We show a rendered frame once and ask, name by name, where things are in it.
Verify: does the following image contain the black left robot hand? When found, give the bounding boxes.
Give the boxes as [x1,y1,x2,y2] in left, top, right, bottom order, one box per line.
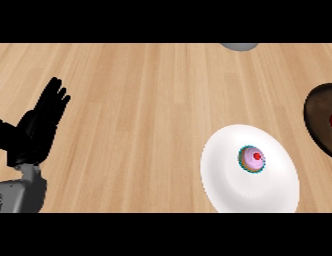
[0,76,72,168]

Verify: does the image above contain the can with teal rim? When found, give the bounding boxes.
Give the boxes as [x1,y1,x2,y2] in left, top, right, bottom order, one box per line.
[236,144,267,174]

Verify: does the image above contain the white plate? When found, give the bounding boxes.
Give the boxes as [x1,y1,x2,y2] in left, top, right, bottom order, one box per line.
[199,124,303,214]

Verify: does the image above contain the dark brown pan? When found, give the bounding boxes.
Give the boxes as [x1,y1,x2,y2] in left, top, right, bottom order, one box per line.
[303,82,332,167]

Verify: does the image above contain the grey rounded object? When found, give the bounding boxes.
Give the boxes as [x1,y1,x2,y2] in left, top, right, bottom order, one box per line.
[220,42,261,53]

